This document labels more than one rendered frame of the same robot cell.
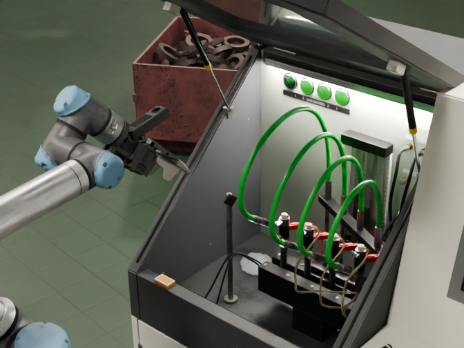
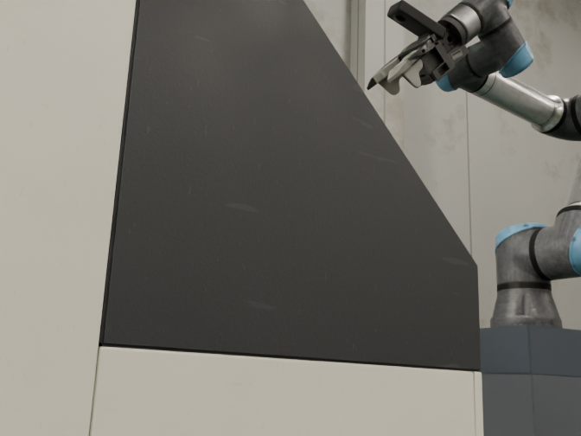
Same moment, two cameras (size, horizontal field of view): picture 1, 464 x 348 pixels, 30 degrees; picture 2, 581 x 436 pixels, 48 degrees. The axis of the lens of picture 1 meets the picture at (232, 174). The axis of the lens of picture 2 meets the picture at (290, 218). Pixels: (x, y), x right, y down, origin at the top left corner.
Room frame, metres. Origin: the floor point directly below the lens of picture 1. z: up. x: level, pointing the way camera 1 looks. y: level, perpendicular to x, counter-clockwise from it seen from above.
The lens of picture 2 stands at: (3.04, 0.25, 0.76)
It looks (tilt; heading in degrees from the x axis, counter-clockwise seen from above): 14 degrees up; 194
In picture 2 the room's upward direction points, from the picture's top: 2 degrees clockwise
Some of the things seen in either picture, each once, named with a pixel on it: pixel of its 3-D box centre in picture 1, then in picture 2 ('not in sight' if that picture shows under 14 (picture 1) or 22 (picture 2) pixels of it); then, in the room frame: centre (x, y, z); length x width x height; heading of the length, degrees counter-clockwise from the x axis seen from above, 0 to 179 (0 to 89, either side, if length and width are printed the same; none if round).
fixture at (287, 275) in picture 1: (318, 303); not in sight; (1.89, -0.23, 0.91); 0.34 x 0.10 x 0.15; 49
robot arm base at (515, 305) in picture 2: not in sight; (525, 307); (1.48, 0.42, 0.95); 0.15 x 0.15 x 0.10
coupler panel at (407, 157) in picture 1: (418, 184); not in sight; (2.01, -0.49, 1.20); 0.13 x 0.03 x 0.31; 49
